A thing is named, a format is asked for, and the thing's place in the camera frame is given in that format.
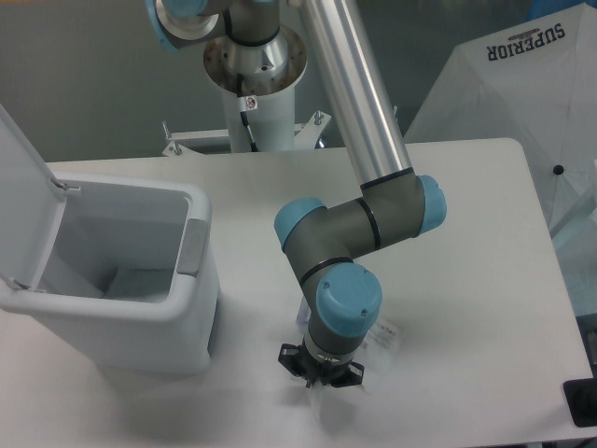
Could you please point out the white trash can lid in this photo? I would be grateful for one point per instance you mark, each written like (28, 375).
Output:
(33, 202)

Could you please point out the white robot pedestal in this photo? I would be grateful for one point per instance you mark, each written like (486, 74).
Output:
(266, 122)

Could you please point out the white plastic packaging bag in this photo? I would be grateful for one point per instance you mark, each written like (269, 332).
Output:
(327, 404)

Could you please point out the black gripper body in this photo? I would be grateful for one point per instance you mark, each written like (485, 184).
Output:
(321, 370)

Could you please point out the black device at table edge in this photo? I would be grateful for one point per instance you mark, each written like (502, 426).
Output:
(581, 399)

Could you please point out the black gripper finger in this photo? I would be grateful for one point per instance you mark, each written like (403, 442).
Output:
(297, 360)
(345, 375)

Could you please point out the white metal base frame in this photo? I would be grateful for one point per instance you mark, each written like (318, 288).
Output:
(306, 136)

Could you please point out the crushed clear plastic bottle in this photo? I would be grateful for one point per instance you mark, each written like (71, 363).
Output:
(303, 316)

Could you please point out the white trash can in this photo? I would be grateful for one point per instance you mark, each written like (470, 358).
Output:
(131, 280)

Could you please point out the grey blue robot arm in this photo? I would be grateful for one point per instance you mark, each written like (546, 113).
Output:
(257, 62)

